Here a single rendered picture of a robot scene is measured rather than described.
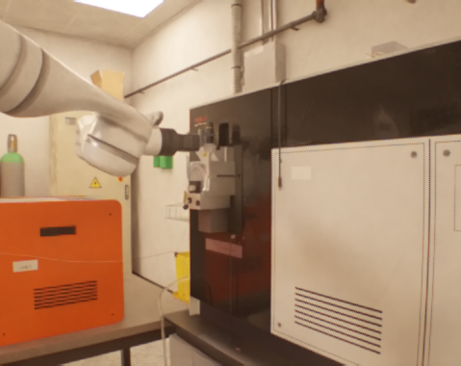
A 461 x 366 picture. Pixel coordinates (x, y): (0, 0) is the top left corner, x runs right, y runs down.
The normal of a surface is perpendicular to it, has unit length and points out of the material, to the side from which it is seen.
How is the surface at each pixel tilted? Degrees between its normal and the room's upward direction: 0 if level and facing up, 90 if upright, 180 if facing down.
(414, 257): 90
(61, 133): 90
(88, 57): 90
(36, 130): 90
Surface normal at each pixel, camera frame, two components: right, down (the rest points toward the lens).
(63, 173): 0.61, 0.01
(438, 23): -0.79, 0.00
